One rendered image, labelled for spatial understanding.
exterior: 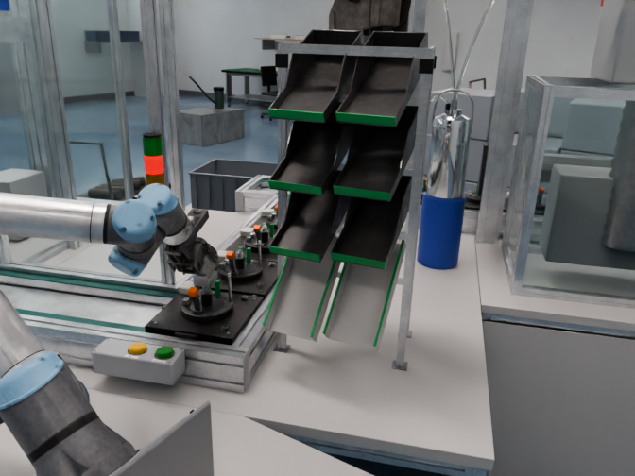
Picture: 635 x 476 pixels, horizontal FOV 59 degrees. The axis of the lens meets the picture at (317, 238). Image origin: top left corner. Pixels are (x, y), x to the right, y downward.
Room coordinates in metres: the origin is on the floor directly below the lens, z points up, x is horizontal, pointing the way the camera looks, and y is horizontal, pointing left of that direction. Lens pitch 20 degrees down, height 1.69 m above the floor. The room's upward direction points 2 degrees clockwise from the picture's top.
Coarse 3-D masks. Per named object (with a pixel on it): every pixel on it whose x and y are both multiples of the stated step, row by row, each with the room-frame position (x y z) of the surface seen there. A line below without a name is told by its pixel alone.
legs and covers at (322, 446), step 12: (0, 420) 1.50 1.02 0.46; (312, 444) 1.04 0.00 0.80; (324, 444) 1.04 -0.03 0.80; (336, 444) 1.02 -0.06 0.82; (348, 456) 1.02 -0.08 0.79; (360, 456) 1.01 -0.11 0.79; (372, 456) 1.01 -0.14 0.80; (384, 456) 1.00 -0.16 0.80; (396, 456) 0.99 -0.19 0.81; (408, 456) 0.99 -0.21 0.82; (420, 468) 0.98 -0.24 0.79; (432, 468) 0.98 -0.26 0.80; (444, 468) 0.97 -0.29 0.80; (456, 468) 0.97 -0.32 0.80; (468, 468) 0.96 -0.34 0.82; (480, 468) 0.95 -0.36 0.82
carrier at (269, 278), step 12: (240, 252) 1.60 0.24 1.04; (228, 264) 1.62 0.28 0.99; (240, 264) 1.59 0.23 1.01; (252, 264) 1.63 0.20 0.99; (264, 264) 1.68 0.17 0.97; (276, 264) 1.68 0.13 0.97; (240, 276) 1.54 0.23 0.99; (252, 276) 1.55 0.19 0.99; (264, 276) 1.59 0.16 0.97; (276, 276) 1.59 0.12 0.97; (228, 288) 1.49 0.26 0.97; (240, 288) 1.50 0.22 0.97; (252, 288) 1.50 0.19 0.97; (264, 288) 1.50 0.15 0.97
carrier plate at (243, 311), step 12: (180, 300) 1.41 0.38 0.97; (240, 300) 1.42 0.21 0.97; (252, 300) 1.42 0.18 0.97; (168, 312) 1.34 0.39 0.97; (240, 312) 1.35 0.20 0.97; (252, 312) 1.36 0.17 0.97; (156, 324) 1.27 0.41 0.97; (168, 324) 1.27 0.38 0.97; (180, 324) 1.27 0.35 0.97; (192, 324) 1.28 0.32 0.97; (204, 324) 1.28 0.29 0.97; (216, 324) 1.28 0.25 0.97; (228, 324) 1.28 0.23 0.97; (240, 324) 1.28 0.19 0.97; (204, 336) 1.23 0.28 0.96; (216, 336) 1.22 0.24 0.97; (228, 336) 1.22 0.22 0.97
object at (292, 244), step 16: (336, 176) 1.44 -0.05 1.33; (288, 208) 1.33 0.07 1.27; (304, 208) 1.38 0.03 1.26; (320, 208) 1.37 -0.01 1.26; (336, 208) 1.29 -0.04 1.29; (288, 224) 1.33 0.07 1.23; (304, 224) 1.32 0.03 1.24; (320, 224) 1.31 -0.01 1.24; (336, 224) 1.29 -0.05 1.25; (272, 240) 1.25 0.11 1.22; (288, 240) 1.27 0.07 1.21; (304, 240) 1.27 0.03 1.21; (320, 240) 1.26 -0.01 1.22; (288, 256) 1.23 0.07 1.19; (304, 256) 1.20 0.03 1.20; (320, 256) 1.20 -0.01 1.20
